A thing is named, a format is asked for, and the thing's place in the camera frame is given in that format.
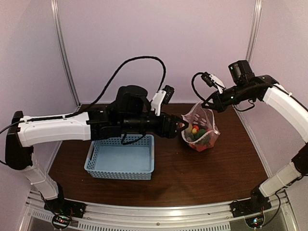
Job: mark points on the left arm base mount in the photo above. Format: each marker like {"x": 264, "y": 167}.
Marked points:
{"x": 64, "y": 212}

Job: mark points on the clear polka dot zip bag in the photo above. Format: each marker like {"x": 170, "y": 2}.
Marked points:
{"x": 204, "y": 119}

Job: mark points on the red lychee bunch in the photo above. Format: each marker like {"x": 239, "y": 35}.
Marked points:
{"x": 200, "y": 146}

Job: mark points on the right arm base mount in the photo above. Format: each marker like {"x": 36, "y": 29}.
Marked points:
{"x": 250, "y": 209}

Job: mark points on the aluminium frame post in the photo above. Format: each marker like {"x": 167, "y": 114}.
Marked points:
{"x": 257, "y": 13}
{"x": 63, "y": 53}

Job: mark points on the light blue plastic basket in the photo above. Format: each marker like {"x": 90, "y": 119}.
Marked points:
{"x": 110, "y": 159}

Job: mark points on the right aluminium frame post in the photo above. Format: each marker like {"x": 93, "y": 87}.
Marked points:
{"x": 257, "y": 13}

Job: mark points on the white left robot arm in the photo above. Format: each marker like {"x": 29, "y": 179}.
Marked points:
{"x": 25, "y": 131}

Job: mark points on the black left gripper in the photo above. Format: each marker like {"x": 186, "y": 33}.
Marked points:
{"x": 171, "y": 132}

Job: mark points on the front aluminium rail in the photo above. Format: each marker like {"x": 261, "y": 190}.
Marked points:
{"x": 210, "y": 217}

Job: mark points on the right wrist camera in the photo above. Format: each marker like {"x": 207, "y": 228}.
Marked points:
{"x": 213, "y": 81}

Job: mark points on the green avocado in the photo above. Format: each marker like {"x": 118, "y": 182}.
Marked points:
{"x": 199, "y": 134}

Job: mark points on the orange red chili pepper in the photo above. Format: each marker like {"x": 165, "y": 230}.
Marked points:
{"x": 193, "y": 129}

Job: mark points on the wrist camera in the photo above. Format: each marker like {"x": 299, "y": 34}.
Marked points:
{"x": 213, "y": 81}
{"x": 160, "y": 98}

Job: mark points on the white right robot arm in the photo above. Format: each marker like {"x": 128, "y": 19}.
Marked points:
{"x": 266, "y": 89}

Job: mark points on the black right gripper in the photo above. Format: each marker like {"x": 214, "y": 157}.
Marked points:
{"x": 219, "y": 105}

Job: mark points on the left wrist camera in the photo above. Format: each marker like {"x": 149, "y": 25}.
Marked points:
{"x": 160, "y": 98}

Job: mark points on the left aluminium frame post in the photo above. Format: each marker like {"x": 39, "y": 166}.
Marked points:
{"x": 63, "y": 53}

